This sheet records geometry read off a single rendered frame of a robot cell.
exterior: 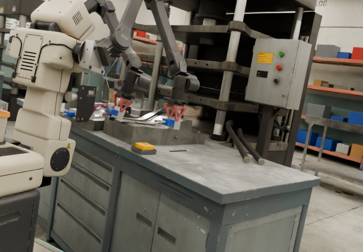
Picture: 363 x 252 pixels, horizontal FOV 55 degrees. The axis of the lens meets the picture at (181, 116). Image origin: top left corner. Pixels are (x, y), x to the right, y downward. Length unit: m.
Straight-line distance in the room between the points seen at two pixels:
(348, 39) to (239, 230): 7.42
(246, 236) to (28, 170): 0.82
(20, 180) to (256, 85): 1.49
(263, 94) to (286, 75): 0.18
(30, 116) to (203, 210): 0.80
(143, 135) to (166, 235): 0.48
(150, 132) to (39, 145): 0.50
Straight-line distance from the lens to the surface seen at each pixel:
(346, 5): 8.75
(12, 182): 1.23
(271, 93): 2.16
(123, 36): 1.49
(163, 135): 1.75
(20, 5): 6.28
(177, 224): 1.42
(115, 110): 1.75
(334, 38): 8.65
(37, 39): 1.50
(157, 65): 2.77
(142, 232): 1.61
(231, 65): 2.20
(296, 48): 2.13
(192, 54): 3.63
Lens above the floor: 1.14
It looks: 6 degrees down
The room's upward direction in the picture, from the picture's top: 10 degrees clockwise
